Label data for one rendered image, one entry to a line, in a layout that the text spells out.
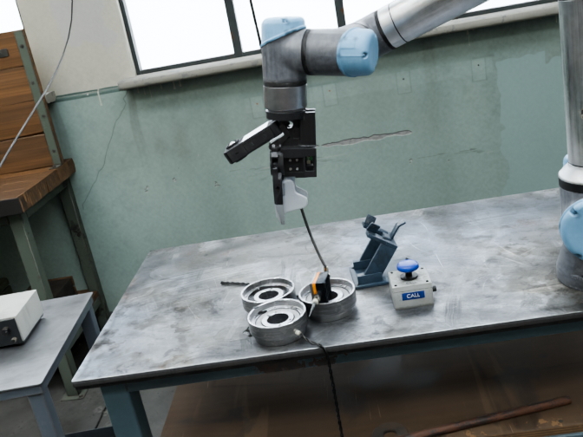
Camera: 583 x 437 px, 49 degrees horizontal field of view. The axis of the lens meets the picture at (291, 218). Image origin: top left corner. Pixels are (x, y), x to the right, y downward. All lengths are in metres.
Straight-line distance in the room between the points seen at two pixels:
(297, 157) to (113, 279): 2.07
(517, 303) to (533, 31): 1.80
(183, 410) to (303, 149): 0.67
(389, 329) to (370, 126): 1.71
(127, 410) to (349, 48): 0.74
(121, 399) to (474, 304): 0.65
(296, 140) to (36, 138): 1.85
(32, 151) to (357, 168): 1.36
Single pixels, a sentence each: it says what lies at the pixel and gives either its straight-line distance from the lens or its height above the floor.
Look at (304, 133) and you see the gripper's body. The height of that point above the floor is 1.13.
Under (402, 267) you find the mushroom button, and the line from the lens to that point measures 1.17.
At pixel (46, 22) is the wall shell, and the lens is 2.90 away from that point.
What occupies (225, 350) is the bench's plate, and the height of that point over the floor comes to 0.80.
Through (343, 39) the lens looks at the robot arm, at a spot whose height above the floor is 1.28.
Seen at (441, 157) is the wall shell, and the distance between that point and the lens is 2.83.
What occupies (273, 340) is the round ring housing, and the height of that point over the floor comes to 0.82.
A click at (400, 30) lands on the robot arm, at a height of 1.27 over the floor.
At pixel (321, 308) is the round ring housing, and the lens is 1.16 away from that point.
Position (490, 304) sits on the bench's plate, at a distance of 1.18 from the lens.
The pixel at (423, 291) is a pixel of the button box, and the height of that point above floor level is 0.83.
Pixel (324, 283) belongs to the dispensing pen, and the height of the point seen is 0.87.
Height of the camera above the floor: 1.36
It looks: 19 degrees down
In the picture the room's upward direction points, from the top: 10 degrees counter-clockwise
